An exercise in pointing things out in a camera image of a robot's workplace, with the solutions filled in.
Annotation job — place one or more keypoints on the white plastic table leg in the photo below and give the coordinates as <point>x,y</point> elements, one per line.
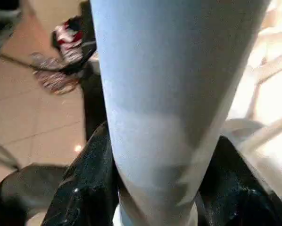
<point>169,94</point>

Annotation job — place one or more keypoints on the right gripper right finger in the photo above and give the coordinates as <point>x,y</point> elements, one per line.
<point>235,197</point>

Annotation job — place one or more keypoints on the white plastic table top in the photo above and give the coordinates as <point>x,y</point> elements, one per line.
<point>273,94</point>

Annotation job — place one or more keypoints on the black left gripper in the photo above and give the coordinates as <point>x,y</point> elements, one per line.
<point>75,47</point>

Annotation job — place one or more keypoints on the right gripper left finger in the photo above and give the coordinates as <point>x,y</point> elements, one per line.
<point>91,188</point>

